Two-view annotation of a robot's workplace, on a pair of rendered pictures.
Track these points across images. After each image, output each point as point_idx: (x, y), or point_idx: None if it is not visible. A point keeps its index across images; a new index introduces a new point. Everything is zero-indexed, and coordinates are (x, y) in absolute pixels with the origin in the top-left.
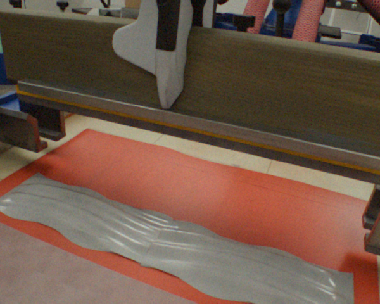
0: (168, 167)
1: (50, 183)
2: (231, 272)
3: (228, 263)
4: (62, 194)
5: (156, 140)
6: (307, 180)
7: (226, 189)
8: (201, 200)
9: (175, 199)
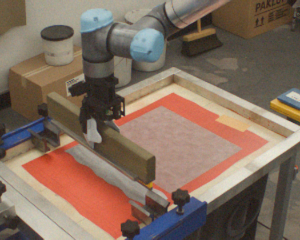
0: (88, 201)
1: (144, 202)
2: (99, 158)
3: (98, 160)
4: (140, 193)
5: (82, 220)
6: (33, 180)
7: (72, 185)
8: (87, 183)
9: (96, 186)
